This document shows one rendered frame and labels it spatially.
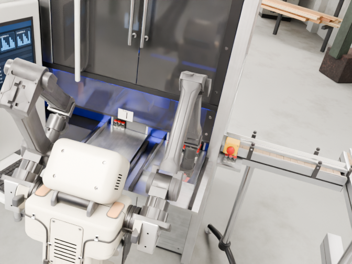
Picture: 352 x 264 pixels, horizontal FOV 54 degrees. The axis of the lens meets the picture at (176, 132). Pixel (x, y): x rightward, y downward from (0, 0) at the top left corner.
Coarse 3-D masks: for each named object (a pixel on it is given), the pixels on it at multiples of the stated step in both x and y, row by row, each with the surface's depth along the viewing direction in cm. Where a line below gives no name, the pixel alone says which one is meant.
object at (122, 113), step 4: (120, 112) 187; (124, 112) 186; (128, 112) 185; (132, 112) 185; (120, 116) 188; (124, 116) 187; (128, 116) 187; (132, 116) 186; (128, 120) 188; (132, 120) 187
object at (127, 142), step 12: (108, 120) 201; (96, 132) 188; (108, 132) 195; (120, 132) 197; (132, 132) 199; (96, 144) 184; (108, 144) 186; (120, 144) 187; (132, 144) 189; (132, 156) 180
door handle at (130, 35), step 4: (132, 0) 149; (132, 4) 150; (132, 8) 151; (132, 12) 152; (132, 16) 153; (132, 20) 154; (132, 24) 155; (128, 28) 156; (132, 28) 156; (128, 32) 157; (132, 32) 157; (128, 36) 158; (132, 36) 158; (136, 36) 164; (128, 40) 159; (128, 44) 160
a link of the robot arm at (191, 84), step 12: (192, 84) 112; (204, 84) 120; (180, 96) 113; (192, 96) 112; (180, 108) 112; (192, 108) 114; (180, 120) 111; (180, 132) 111; (168, 144) 111; (180, 144) 110; (168, 156) 110; (180, 156) 113; (156, 168) 111; (168, 168) 109; (180, 180) 109; (168, 192) 107
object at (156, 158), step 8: (160, 144) 190; (160, 152) 186; (200, 152) 192; (152, 160) 180; (160, 160) 181; (200, 160) 186; (144, 168) 168; (200, 168) 175; (184, 176) 173; (192, 176) 174; (184, 184) 165; (192, 184) 163
